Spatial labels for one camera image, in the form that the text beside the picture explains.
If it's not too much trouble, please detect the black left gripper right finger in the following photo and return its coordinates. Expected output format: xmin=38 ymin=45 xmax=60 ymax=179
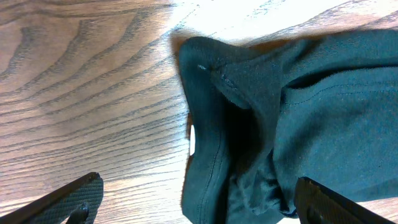
xmin=294 ymin=177 xmax=394 ymax=224

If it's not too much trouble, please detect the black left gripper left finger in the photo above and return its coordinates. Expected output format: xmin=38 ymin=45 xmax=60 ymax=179
xmin=1 ymin=172 xmax=104 ymax=224

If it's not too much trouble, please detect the black t-shirt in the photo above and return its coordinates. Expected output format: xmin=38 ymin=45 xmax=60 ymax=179
xmin=178 ymin=30 xmax=397 ymax=223

